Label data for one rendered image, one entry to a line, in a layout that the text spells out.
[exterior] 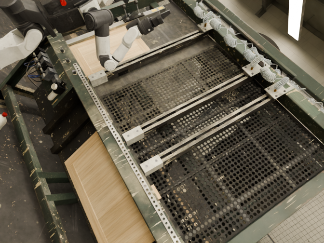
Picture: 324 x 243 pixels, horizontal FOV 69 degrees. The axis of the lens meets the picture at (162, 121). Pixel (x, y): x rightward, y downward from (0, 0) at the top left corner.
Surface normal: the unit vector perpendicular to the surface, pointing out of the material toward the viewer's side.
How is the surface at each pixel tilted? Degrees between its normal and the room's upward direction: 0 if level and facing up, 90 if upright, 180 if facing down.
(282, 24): 90
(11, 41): 65
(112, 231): 90
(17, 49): 111
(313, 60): 90
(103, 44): 90
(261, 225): 58
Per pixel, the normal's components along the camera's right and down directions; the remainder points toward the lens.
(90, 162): -0.45, -0.19
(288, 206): 0.00, -0.51
